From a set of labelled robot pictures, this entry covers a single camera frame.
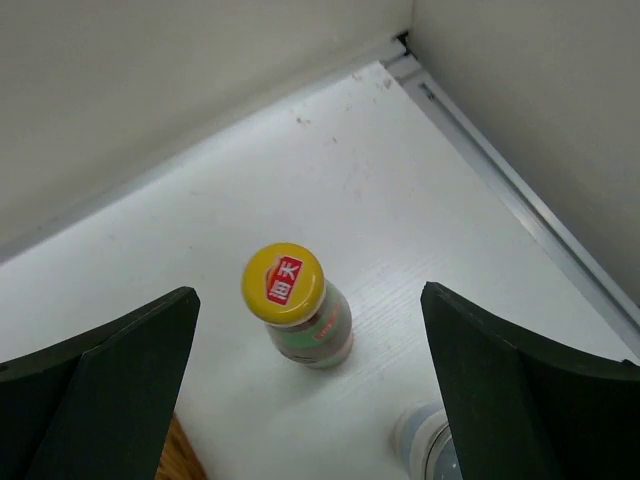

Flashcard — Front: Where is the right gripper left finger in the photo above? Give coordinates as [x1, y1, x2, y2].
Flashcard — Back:
[1, 287, 200, 479]

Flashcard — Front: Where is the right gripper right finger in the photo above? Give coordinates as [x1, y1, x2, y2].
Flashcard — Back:
[421, 282, 639, 479]

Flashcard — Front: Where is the brown wicker divided tray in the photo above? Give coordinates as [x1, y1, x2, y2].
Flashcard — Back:
[154, 414, 208, 480]

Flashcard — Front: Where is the white cylinder silver-lid shaker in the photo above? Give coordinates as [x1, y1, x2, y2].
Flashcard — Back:
[391, 403, 462, 480]

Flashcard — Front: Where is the yellow-cap small sauce bottle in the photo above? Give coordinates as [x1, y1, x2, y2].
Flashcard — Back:
[241, 242, 354, 369]

